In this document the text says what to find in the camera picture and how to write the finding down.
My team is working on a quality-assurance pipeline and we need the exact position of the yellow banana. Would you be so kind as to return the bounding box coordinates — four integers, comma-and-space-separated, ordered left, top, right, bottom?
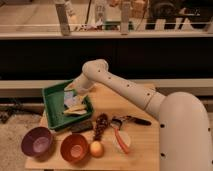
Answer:
63, 104, 86, 115

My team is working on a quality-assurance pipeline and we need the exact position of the green plastic tray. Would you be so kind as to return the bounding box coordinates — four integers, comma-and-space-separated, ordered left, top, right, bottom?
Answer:
42, 80, 94, 131

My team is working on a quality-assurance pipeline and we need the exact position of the dark brown rectangular block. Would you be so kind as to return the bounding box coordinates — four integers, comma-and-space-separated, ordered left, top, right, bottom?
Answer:
70, 121, 93, 133

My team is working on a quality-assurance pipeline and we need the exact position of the purple bowl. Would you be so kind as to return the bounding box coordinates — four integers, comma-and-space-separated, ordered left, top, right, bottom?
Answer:
21, 127, 53, 157

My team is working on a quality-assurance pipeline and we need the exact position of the orange bowl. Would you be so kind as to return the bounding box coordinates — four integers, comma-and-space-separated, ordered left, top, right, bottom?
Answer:
60, 134, 89, 163

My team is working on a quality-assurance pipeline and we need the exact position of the dark red grape bunch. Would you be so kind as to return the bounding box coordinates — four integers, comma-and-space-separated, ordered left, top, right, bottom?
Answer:
93, 113, 109, 141

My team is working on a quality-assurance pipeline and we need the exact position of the orange handled peeler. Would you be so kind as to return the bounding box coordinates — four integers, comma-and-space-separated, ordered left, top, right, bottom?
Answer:
110, 117, 130, 154

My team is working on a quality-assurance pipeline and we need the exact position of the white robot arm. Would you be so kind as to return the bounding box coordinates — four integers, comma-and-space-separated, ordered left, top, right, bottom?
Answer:
73, 59, 213, 171

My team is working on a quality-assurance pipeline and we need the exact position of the black handled knife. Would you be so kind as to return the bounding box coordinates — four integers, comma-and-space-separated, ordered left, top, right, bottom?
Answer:
121, 115, 152, 126

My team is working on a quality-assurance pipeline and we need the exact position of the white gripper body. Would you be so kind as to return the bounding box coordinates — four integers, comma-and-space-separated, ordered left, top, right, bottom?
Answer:
72, 74, 94, 94

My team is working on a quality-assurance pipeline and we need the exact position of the white crumpled cloth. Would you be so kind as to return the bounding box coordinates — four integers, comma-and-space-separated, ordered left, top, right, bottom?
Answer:
64, 90, 83, 108

